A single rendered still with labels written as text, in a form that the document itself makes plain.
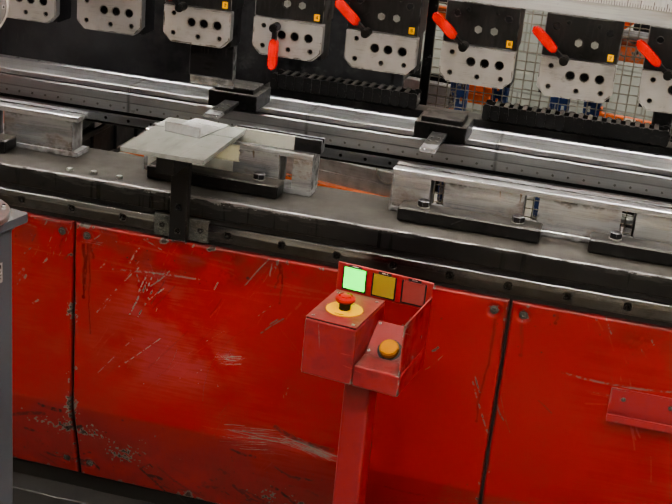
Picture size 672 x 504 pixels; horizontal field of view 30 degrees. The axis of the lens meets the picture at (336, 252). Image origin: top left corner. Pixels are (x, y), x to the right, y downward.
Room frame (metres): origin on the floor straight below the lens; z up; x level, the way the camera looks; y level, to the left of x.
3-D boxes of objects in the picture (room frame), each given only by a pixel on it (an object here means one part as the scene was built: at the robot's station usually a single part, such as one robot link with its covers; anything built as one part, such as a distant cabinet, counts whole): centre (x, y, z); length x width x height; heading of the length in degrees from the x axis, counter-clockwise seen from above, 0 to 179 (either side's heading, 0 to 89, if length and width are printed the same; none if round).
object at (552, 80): (2.51, -0.45, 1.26); 0.15 x 0.09 x 0.17; 77
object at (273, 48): (2.58, 0.17, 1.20); 0.04 x 0.02 x 0.10; 167
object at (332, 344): (2.21, -0.07, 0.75); 0.20 x 0.16 x 0.18; 70
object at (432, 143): (2.73, -0.20, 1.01); 0.26 x 0.12 x 0.05; 167
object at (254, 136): (2.64, 0.18, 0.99); 0.14 x 0.01 x 0.03; 77
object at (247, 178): (2.61, 0.28, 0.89); 0.30 x 0.05 x 0.03; 77
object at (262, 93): (2.84, 0.28, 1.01); 0.26 x 0.12 x 0.05; 167
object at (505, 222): (2.49, -0.27, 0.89); 0.30 x 0.05 x 0.03; 77
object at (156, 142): (2.53, 0.34, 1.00); 0.26 x 0.18 x 0.01; 167
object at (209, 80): (2.68, 0.31, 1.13); 0.10 x 0.02 x 0.10; 77
